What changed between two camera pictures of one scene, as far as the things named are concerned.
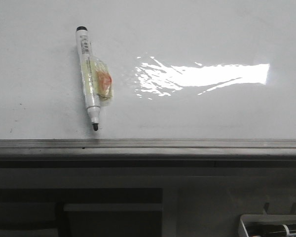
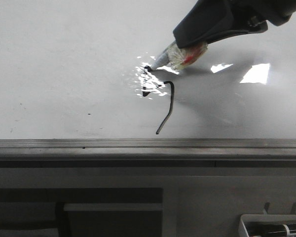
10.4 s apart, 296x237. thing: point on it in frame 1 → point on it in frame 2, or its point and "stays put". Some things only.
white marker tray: [268, 218] stays put
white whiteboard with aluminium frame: [192, 79] stays put
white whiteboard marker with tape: [97, 79] → [176, 58]
